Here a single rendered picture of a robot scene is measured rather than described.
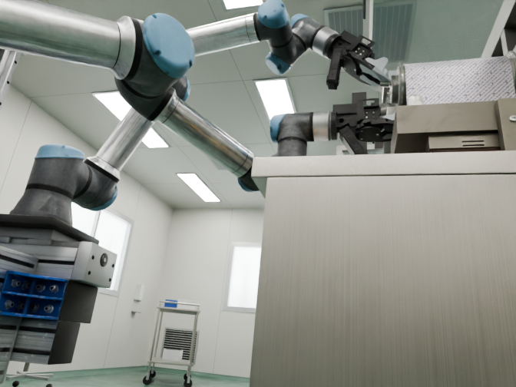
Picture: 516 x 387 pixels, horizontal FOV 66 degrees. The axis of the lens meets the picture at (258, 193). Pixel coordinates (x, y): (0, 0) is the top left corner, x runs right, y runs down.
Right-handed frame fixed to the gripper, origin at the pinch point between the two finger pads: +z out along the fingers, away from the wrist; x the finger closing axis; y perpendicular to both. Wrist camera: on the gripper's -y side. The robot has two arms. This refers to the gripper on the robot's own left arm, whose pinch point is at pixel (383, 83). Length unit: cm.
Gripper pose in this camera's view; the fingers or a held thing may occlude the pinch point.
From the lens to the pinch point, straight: 115.8
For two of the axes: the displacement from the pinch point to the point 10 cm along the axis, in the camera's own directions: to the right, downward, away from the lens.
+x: 2.4, 3.6, 9.0
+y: 6.9, -7.2, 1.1
